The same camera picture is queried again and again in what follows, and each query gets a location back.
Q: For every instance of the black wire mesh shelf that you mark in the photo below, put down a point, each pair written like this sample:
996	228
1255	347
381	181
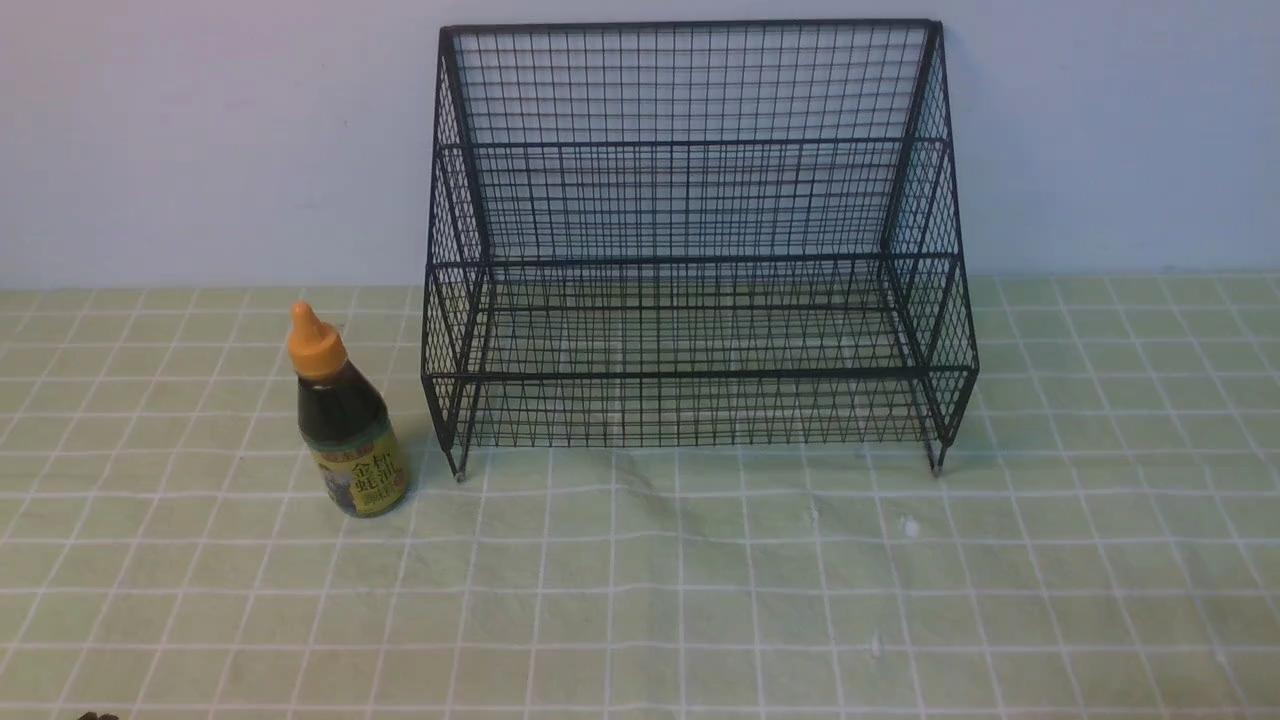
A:
683	233

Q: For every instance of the dark sauce bottle orange cap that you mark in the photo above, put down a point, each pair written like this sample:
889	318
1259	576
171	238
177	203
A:
343	420

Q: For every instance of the green checkered tablecloth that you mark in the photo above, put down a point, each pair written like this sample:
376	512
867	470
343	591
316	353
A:
1102	542

